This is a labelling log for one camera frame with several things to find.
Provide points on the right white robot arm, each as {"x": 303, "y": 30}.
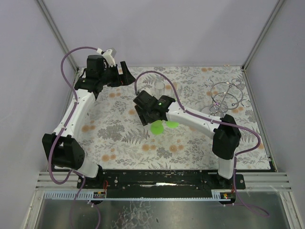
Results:
{"x": 222, "y": 130}

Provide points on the chrome wine glass rack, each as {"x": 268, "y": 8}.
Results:
{"x": 225, "y": 96}

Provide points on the green wine glass front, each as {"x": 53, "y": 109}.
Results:
{"x": 157, "y": 127}

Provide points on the grey cable duct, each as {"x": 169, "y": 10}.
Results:
{"x": 146, "y": 195}

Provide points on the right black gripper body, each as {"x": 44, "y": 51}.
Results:
{"x": 145, "y": 114}

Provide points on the floral table mat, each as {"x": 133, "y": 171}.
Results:
{"x": 113, "y": 136}

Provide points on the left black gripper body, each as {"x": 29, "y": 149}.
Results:
{"x": 119, "y": 77}

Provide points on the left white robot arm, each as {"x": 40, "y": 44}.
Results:
{"x": 62, "y": 147}

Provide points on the clear wine glass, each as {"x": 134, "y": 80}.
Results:
{"x": 159, "y": 88}
{"x": 178, "y": 89}

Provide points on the clear wine glass front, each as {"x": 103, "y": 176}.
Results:
{"x": 159, "y": 88}

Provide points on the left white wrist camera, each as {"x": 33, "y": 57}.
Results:
{"x": 108, "y": 55}

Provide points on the green wine glass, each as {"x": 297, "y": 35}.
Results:
{"x": 172, "y": 124}
{"x": 157, "y": 127}

